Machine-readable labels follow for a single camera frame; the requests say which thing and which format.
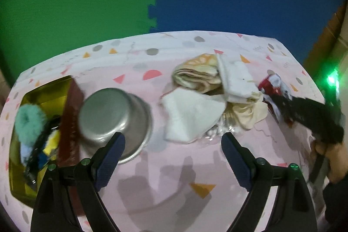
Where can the person's right forearm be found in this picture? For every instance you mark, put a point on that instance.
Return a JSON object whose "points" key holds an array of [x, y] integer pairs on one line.
{"points": [[337, 207]]}

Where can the clear plastic packet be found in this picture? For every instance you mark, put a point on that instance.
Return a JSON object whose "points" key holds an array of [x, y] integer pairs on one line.
{"points": [[220, 131]]}

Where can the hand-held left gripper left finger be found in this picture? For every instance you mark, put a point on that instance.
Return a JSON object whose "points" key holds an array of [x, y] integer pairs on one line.
{"points": [[110, 161]]}

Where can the red white patterned cloth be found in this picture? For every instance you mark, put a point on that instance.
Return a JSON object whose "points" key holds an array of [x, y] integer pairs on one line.
{"points": [[274, 88]]}

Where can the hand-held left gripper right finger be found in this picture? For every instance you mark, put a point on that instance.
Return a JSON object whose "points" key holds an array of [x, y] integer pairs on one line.
{"points": [[236, 160]]}

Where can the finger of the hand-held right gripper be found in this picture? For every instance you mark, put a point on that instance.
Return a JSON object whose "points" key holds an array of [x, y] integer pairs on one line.
{"points": [[312, 115]]}

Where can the orange dotted towel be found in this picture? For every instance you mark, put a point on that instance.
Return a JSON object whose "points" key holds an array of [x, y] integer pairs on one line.
{"points": [[198, 74]]}

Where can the white sock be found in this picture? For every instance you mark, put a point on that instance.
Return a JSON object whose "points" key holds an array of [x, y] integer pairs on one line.
{"points": [[236, 79]]}

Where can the cardboard box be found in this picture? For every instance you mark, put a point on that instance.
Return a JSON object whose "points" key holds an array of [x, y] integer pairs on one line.
{"points": [[323, 41]]}

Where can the light blue cloth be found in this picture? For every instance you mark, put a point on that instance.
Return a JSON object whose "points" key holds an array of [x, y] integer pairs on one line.
{"points": [[25, 153]]}

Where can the red tin box gold interior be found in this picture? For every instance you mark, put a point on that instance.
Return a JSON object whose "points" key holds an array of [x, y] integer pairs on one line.
{"points": [[68, 117]]}

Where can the white cloth pad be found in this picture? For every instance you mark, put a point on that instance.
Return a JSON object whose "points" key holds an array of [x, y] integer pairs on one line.
{"points": [[190, 115]]}

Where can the stainless steel bowl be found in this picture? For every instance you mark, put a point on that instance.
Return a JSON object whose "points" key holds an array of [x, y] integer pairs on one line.
{"points": [[108, 115]]}

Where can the pink patterned tablecloth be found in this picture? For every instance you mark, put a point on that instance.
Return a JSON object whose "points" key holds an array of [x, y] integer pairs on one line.
{"points": [[176, 175]]}

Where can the green fluffy scrunchie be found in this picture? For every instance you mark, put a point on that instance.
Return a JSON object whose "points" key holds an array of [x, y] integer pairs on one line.
{"points": [[28, 123]]}

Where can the person's right hand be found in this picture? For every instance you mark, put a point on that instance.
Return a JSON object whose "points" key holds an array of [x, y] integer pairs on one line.
{"points": [[337, 161]]}

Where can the cream cloth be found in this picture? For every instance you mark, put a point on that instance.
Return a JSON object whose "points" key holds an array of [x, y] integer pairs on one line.
{"points": [[247, 112]]}

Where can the green foam mat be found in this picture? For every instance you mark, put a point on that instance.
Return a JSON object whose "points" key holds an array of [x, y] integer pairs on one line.
{"points": [[73, 3]]}

